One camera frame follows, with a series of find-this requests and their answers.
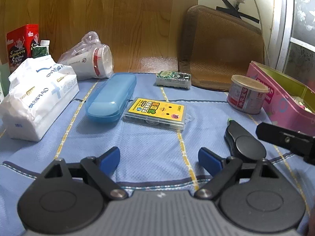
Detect black oval device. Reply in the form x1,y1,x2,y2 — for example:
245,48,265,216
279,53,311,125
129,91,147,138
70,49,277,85
224,120,266,163

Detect pink open box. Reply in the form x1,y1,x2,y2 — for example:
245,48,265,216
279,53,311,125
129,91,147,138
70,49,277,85
246,61,314,136

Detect yellow label clear card case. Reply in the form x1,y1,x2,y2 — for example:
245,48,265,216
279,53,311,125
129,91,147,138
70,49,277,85
123,97,186,131

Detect red tin box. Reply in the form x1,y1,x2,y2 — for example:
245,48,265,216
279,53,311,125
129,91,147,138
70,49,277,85
6,24,39,73

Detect blue plastic glasses case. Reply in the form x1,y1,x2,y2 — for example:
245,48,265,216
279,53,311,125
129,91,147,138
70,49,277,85
85,73,137,123

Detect round food can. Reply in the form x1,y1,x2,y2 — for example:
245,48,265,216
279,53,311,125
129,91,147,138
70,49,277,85
227,75,269,114

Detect large white tissue pack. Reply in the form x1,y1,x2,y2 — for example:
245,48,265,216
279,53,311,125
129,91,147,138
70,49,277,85
1,55,79,142

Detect brown seat cushion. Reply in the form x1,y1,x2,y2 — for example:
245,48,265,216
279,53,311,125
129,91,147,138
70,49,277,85
177,5,264,92

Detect small green white carton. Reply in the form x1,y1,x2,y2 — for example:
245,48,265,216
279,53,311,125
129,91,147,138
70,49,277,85
31,40,50,58

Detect green patterned tissue pack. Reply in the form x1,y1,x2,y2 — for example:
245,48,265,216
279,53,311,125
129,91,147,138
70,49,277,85
155,71,191,89

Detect paper cups in plastic bag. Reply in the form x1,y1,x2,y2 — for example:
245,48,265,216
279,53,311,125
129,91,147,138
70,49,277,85
58,31,114,80

